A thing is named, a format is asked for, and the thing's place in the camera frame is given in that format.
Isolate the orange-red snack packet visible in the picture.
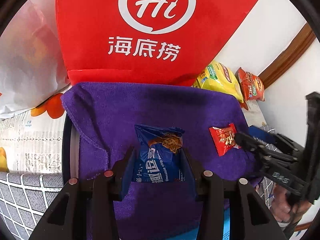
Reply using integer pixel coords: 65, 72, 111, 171
236, 67, 265, 102

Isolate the person's right hand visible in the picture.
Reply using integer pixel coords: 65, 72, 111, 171
273, 182, 309, 229

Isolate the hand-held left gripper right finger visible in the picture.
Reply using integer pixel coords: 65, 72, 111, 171
183, 149, 288, 240

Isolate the small red snack packet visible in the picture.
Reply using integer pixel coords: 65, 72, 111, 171
209, 123, 242, 157

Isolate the yellow chips packet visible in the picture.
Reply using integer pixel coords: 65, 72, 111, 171
192, 61, 244, 103

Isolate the brown wooden trim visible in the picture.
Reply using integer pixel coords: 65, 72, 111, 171
259, 22, 317, 89

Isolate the blue cookie packet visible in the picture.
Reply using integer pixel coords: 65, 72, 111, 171
130, 124, 198, 184

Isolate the red paper bag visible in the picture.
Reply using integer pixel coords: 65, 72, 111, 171
55, 0, 268, 87

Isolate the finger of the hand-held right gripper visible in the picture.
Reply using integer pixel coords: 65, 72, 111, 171
249, 125, 299, 155
235, 131, 300, 165

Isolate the purple cloth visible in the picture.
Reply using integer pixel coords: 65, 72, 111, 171
61, 82, 263, 240

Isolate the white paper bag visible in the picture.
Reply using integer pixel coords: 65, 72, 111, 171
0, 0, 72, 119

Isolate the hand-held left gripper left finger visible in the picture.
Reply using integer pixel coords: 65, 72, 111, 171
29, 146, 136, 240

